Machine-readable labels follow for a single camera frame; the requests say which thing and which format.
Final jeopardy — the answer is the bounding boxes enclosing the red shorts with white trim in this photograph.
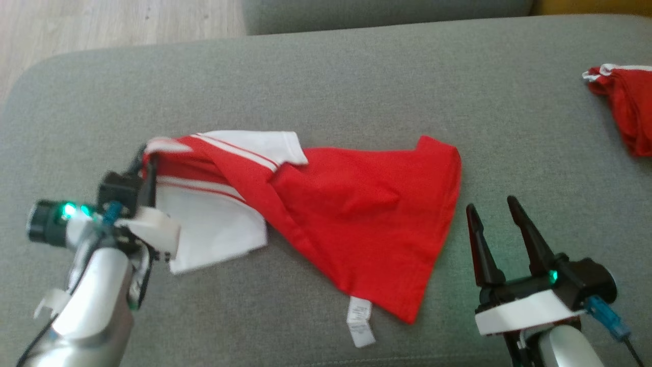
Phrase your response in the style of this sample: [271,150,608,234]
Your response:
[582,63,652,158]

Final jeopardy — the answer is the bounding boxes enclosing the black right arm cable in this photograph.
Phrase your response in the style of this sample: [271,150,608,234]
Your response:
[585,295,646,367]

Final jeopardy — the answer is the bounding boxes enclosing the large grey sofa seat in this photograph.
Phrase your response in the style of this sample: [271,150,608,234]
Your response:
[0,14,652,367]

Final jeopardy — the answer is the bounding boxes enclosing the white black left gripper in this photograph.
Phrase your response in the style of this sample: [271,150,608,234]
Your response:
[115,144,182,262]

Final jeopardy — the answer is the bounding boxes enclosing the red and white shirt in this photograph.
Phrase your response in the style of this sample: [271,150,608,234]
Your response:
[143,129,463,349]

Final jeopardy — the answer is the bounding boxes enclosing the wide yellow sofa back cushion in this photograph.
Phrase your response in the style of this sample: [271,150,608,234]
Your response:
[530,0,652,18]

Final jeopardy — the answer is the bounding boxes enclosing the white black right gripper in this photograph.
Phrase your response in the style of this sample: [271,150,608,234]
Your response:
[466,195,587,336]

